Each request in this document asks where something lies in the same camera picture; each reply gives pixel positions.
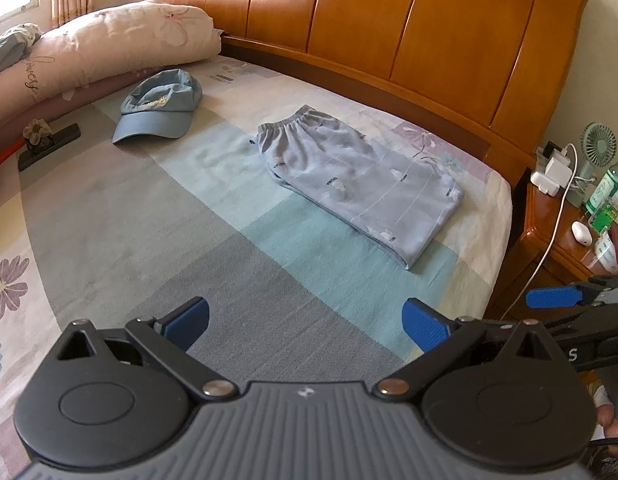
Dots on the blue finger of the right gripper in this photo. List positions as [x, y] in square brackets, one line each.
[599, 289]

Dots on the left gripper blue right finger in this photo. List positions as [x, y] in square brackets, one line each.
[443, 342]

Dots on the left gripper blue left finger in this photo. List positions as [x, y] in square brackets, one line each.
[165, 341]

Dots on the grey striped pants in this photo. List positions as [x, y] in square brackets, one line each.
[399, 202]

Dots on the person right hand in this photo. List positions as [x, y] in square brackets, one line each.
[607, 423]

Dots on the wooden nightstand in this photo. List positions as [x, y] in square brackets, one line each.
[542, 252]

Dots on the clear plastic bag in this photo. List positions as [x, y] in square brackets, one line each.
[606, 250]

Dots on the white earbuds case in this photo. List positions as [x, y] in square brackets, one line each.
[581, 234]

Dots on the small green box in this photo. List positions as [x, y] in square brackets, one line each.
[603, 217]

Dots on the green glass bottle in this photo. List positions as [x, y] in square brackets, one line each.
[606, 188]

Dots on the white charger block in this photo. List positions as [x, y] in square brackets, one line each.
[551, 174]

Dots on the small green desk fan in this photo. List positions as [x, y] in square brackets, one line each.
[598, 145]

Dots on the blue baseball cap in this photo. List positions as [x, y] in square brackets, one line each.
[162, 105]

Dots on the black phone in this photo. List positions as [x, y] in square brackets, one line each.
[47, 145]

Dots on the red object under quilt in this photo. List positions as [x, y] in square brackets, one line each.
[5, 153]

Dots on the wooden headboard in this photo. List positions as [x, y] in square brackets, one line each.
[485, 75]

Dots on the pink folded quilt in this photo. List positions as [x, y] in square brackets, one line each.
[105, 43]

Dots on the green folded garment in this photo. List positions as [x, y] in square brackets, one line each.
[17, 42]

